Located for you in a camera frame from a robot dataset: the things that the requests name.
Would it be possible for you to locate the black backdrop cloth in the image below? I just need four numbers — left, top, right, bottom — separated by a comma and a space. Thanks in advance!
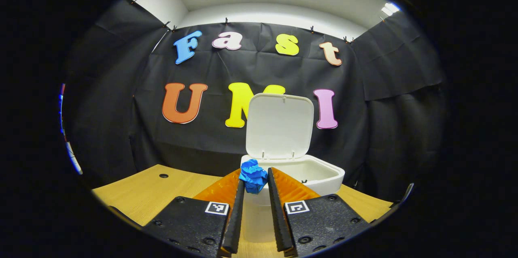
63, 0, 448, 202

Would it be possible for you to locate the wooden desktop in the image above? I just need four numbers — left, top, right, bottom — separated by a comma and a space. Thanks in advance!
92, 164, 394, 258

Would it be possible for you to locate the small ceiling light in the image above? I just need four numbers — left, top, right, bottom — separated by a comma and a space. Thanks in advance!
380, 3, 401, 16

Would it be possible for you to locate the white desktop garbage bin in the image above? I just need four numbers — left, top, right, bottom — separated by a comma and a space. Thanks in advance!
240, 93, 346, 244

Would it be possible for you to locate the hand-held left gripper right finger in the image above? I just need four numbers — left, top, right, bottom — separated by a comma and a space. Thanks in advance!
267, 167, 371, 258

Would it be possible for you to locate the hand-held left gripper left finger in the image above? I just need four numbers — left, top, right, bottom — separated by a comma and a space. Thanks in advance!
142, 168, 246, 258

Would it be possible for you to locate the blue paper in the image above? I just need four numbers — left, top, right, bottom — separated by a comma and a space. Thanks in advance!
239, 159, 268, 194

